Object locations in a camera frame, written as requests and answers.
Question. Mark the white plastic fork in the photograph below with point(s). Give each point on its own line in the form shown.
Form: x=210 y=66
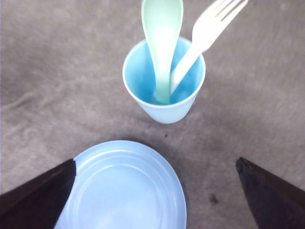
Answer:
x=207 y=28

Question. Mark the blue plastic plate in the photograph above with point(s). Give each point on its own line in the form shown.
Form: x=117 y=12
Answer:
x=124 y=185

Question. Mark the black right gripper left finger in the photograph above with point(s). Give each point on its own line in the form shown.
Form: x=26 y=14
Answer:
x=38 y=203

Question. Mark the mint green plastic spoon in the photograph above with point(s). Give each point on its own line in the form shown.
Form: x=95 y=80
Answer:
x=162 y=22

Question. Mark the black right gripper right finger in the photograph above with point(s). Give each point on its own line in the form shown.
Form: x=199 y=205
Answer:
x=273 y=202

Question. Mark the light blue plastic cup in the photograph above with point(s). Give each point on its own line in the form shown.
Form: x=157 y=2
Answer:
x=163 y=107

